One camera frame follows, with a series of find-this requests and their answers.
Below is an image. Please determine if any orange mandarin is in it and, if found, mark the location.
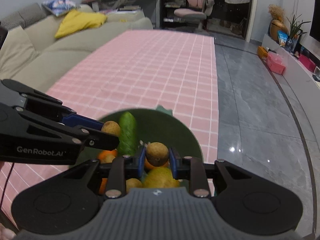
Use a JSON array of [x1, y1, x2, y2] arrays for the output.
[[144, 158, 169, 170], [97, 149, 118, 164]]

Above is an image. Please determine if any green cucumber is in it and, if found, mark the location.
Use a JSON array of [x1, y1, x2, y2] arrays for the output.
[[117, 112, 138, 156]]

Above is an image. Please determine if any green bowl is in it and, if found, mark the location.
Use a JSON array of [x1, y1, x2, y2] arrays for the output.
[[72, 104, 203, 188]]

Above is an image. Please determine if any yellow lemon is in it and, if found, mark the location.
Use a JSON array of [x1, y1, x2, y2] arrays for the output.
[[143, 167, 180, 188]]

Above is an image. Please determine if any pink checkered tablecloth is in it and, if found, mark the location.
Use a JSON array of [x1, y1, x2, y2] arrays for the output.
[[0, 29, 220, 221]]

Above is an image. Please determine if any beige sofa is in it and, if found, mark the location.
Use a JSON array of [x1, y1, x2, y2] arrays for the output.
[[1, 3, 153, 92]]

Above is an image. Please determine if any yellow cushion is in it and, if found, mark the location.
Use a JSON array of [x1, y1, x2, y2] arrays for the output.
[[54, 9, 107, 39]]

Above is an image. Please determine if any blue patterned cushion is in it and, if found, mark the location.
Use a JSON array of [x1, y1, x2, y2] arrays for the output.
[[42, 0, 80, 17]]

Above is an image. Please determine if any pink box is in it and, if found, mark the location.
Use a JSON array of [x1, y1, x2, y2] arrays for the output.
[[266, 51, 286, 75]]

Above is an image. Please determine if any orange box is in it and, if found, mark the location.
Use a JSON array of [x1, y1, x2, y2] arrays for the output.
[[257, 46, 268, 60]]

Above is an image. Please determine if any magenta box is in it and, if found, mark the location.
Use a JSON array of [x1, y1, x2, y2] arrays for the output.
[[299, 54, 316, 73]]

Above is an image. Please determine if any blue snack bag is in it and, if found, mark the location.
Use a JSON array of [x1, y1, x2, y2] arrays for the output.
[[277, 30, 287, 47]]

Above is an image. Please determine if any golden vase with dried flowers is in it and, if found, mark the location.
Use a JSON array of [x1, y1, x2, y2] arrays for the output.
[[268, 4, 288, 42]]

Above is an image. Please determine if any pink office chair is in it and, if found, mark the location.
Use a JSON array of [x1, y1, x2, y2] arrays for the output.
[[174, 0, 215, 31]]

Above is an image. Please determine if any green potted plant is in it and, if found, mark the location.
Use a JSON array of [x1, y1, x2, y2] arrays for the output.
[[287, 14, 311, 40]]

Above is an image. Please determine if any black television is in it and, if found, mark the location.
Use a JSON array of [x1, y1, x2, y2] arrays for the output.
[[310, 0, 320, 42]]

